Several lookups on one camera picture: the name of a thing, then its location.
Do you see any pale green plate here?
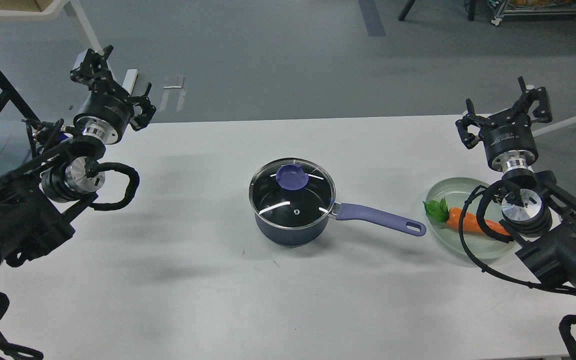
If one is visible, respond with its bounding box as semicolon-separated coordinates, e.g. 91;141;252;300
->
425;177;518;262

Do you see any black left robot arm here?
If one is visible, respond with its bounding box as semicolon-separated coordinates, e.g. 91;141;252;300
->
0;45;157;360

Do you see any blue saucepan purple handle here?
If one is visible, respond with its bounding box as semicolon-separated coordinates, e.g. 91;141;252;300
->
248;158;427;248

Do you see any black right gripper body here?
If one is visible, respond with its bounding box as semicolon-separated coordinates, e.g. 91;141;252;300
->
482;114;538;173

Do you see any glass pot lid purple knob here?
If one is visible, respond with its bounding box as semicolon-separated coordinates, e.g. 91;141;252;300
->
248;158;337;229

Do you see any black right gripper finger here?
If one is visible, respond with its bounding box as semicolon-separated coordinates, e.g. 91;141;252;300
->
509;76;553;125
455;98;493;150

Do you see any orange toy carrot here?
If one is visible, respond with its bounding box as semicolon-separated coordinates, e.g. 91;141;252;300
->
422;198;510;236

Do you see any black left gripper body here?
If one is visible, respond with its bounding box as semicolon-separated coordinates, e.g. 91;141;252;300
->
73;91;134;145

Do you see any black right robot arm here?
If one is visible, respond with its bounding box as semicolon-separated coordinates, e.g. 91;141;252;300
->
455;77;576;360

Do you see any metal wheeled cart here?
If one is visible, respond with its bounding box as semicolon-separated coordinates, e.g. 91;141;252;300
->
488;0;576;27

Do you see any white desk frame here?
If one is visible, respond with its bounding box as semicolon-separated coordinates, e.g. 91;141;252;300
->
0;0;112;68

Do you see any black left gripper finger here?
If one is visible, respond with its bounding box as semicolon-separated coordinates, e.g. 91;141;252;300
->
126;83;157;132
70;45;125;95

